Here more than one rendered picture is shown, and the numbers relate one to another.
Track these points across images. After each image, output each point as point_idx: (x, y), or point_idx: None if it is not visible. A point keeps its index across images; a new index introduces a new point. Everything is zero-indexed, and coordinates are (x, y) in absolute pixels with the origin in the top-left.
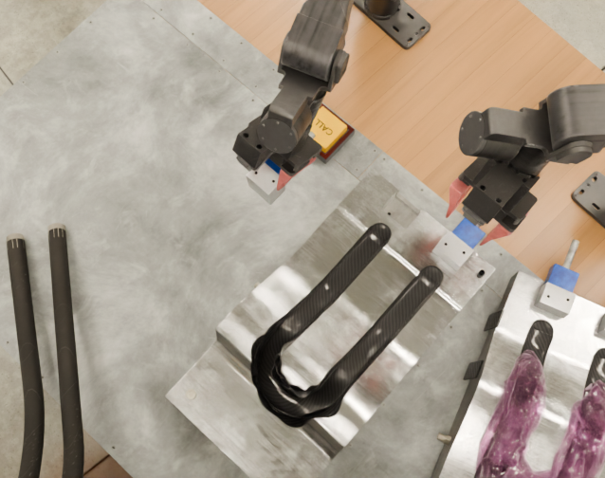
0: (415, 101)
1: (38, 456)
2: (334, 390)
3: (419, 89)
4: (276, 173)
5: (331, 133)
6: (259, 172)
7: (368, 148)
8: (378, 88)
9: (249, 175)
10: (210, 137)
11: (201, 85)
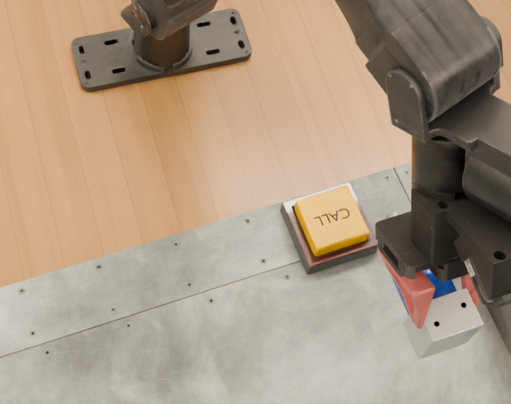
0: (337, 89)
1: None
2: None
3: (320, 74)
4: (451, 293)
5: (348, 212)
6: (437, 318)
7: (379, 183)
8: (290, 123)
9: (437, 336)
10: (239, 399)
11: (138, 366)
